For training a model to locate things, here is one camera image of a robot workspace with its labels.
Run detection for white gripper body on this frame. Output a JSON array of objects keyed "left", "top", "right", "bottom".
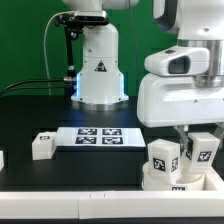
[{"left": 137, "top": 73, "right": 224, "bottom": 127}]

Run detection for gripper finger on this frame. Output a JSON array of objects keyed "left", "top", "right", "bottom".
[
  {"left": 175, "top": 125, "right": 189, "bottom": 150},
  {"left": 214, "top": 122, "right": 224, "bottom": 140}
]

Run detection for white round stool seat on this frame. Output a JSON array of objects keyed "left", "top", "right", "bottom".
[{"left": 142, "top": 163, "right": 205, "bottom": 191}]

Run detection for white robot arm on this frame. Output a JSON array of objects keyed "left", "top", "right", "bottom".
[{"left": 62, "top": 0, "right": 224, "bottom": 137}]

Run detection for white marker sheet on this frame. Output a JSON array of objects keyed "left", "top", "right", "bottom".
[{"left": 55, "top": 127, "right": 145, "bottom": 147}]

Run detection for white workspace border frame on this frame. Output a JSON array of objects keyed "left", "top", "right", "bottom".
[{"left": 0, "top": 150, "right": 224, "bottom": 220}]

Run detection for black cables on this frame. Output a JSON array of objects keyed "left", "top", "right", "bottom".
[{"left": 0, "top": 78, "right": 73, "bottom": 98}]

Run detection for black camera on stand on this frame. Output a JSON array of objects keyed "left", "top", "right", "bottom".
[{"left": 55, "top": 11, "right": 109, "bottom": 96}]

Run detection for grey camera cable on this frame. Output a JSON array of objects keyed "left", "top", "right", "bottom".
[{"left": 43, "top": 11, "right": 73, "bottom": 97}]

